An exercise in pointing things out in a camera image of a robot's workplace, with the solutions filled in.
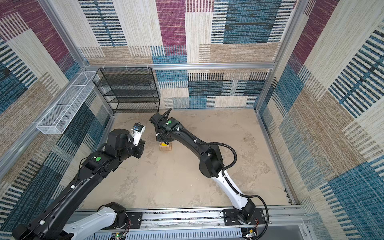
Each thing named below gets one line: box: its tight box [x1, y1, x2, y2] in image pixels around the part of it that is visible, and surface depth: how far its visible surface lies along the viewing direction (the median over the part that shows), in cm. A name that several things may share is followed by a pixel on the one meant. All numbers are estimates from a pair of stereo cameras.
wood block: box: [159, 144, 173, 152], surface depth 98 cm
